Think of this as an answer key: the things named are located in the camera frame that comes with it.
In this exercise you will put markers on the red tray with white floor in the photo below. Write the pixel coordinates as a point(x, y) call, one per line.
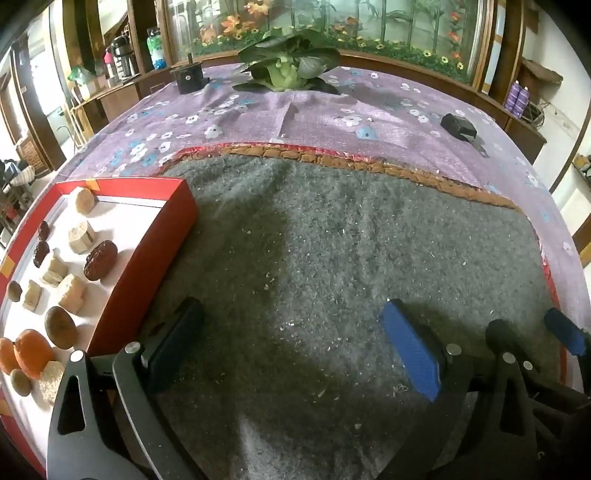
point(152, 258)

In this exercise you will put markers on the wooden corner cabinet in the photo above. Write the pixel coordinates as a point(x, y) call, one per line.
point(526, 134)

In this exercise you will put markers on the purple spray can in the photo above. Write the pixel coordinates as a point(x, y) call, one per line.
point(513, 96)
point(524, 100)

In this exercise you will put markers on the black cylindrical motor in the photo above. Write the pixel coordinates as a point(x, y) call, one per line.
point(189, 81)

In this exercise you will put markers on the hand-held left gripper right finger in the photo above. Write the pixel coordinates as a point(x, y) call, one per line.
point(411, 346)

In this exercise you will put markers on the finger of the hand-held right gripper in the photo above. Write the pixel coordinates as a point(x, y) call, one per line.
point(563, 330)
point(502, 333)

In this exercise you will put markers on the clear plastic bottle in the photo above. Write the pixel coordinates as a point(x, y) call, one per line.
point(155, 50)

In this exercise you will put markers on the glass cabinet with artificial flowers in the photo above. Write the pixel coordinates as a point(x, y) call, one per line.
point(392, 23)

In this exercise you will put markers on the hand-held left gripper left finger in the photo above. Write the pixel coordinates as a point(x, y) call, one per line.
point(175, 344)

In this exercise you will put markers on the grey felt mat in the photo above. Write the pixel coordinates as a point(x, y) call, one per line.
point(323, 254)

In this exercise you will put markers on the beige crumbly cake chunk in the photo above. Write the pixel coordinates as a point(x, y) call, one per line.
point(82, 201)
point(32, 295)
point(72, 293)
point(50, 382)
point(54, 270)
point(82, 236)

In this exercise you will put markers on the orange mandarin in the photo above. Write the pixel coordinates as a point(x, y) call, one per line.
point(5, 355)
point(32, 353)

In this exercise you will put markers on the green plastic bag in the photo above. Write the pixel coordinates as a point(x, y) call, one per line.
point(81, 74)

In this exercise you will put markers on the green bok choy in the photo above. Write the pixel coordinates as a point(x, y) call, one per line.
point(286, 74)

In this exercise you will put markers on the brown longan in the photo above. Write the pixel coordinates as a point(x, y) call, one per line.
point(14, 290)
point(60, 325)
point(21, 382)

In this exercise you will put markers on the dark thermos jug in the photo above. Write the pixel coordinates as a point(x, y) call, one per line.
point(123, 60)

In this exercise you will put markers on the pink bottle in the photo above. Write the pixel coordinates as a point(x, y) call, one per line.
point(109, 64)

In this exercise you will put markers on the black car key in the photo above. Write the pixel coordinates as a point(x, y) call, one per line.
point(455, 123)

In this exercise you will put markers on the wooden side cabinet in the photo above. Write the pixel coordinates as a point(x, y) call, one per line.
point(120, 104)

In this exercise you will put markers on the red date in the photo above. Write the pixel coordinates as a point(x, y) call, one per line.
point(44, 230)
point(99, 260)
point(40, 253)

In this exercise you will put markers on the purple floral tablecloth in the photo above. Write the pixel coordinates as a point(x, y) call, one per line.
point(300, 115)

